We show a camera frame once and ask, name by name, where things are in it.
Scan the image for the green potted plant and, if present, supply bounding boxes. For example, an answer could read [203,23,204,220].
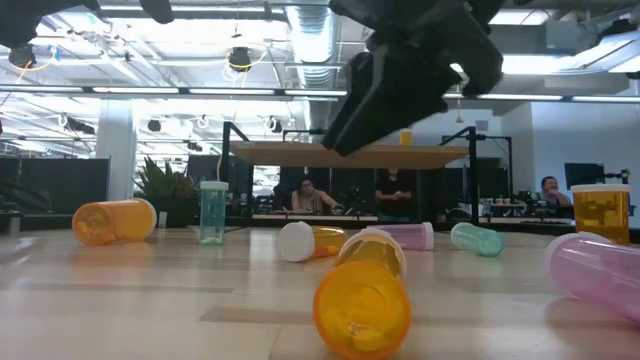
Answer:
[133,155,201,230]

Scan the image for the pink medicine bottle white cap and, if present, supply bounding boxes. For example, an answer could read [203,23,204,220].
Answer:
[541,231,640,327]
[366,221,435,252]

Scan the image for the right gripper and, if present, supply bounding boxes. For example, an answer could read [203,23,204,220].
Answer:
[322,0,505,157]

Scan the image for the black room divider panel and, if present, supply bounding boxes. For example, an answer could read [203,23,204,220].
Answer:
[0,157,110,216]

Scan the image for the black aluminium table frame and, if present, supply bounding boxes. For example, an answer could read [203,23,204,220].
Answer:
[0,83,640,237]

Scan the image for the wooden shelf black legs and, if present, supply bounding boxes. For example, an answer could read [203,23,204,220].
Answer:
[217,121,482,239]

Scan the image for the green medicine bottle white cap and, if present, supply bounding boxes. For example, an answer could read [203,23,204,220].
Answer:
[449,221,506,259]
[199,180,230,247]

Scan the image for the silver ventilation duct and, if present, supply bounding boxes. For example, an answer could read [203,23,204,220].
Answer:
[285,3,345,130]

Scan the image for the white building pillar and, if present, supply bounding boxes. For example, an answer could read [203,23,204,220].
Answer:
[96,99,140,202]

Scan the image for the black ceiling spotlight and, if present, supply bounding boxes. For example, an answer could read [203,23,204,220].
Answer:
[228,46,253,73]
[8,42,37,69]

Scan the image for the person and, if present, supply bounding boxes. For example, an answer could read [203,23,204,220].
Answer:
[537,175,574,209]
[374,168,419,224]
[292,177,341,215]

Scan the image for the black background monitor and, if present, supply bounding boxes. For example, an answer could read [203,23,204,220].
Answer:
[564,162,606,191]

